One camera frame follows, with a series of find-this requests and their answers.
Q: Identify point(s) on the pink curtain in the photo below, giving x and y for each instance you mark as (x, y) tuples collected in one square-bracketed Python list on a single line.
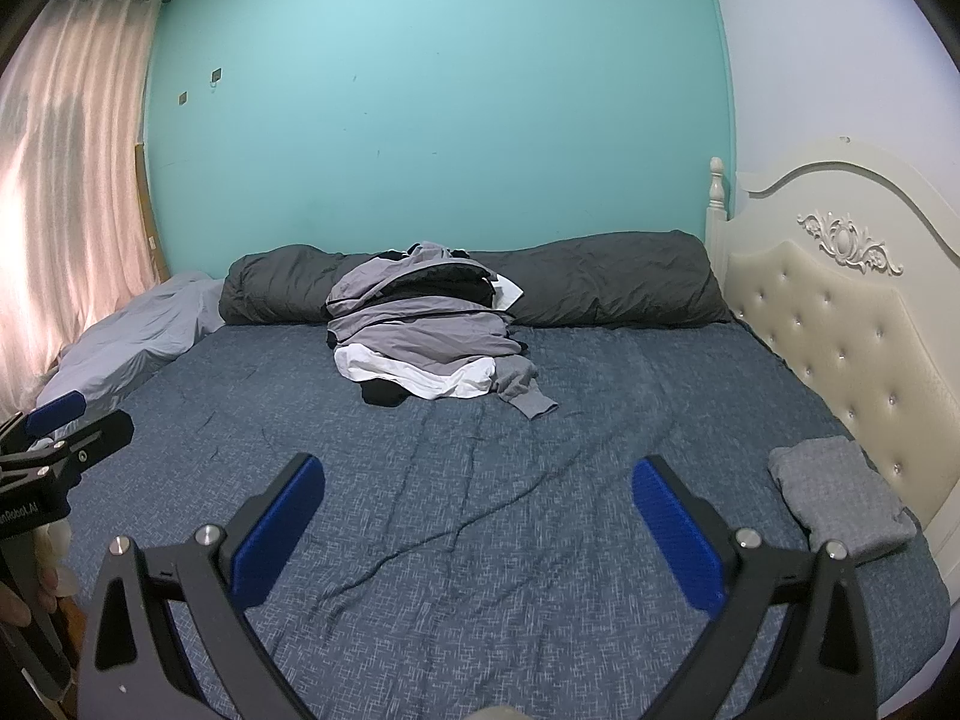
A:
[(67, 202)]

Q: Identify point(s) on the cream bed headboard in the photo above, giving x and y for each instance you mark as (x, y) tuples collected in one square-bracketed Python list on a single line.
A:
[(825, 330)]

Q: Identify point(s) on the light grey blanket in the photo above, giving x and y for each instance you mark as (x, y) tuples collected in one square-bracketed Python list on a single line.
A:
[(135, 337)]

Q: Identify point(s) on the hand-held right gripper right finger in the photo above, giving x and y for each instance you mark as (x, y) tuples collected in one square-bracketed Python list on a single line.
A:
[(675, 532)]

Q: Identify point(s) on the plain black garment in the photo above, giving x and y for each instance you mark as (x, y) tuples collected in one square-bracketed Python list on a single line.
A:
[(382, 394)]

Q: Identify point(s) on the grey sweatshirt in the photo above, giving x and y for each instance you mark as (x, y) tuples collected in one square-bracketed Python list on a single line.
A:
[(525, 390)]

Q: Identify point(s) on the wooden window frame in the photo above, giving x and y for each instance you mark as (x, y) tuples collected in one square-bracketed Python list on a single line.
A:
[(150, 240)]

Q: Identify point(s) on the bed with blue cover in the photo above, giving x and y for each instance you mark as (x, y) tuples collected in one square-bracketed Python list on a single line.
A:
[(487, 540)]

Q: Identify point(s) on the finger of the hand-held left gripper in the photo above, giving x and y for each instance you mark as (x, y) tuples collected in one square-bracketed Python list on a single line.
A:
[(56, 410), (97, 441)]

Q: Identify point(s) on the dark grey duvet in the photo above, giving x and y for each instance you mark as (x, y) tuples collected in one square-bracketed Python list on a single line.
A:
[(615, 285)]

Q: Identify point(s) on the white t-shirt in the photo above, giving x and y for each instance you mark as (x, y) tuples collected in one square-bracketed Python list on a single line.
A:
[(442, 382)]

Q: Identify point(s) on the grey jacket with black trim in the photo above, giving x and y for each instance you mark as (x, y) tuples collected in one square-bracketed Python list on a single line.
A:
[(420, 330)]

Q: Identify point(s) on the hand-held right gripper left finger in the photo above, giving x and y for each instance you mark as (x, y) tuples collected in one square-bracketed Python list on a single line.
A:
[(277, 532)]

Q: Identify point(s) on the folded grey sweater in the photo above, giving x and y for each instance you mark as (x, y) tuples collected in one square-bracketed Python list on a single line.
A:
[(840, 495)]

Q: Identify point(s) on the white grey garment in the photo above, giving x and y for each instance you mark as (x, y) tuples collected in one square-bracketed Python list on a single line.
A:
[(508, 292)]

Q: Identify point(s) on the person's left hand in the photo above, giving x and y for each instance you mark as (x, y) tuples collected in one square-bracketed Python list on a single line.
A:
[(11, 606)]

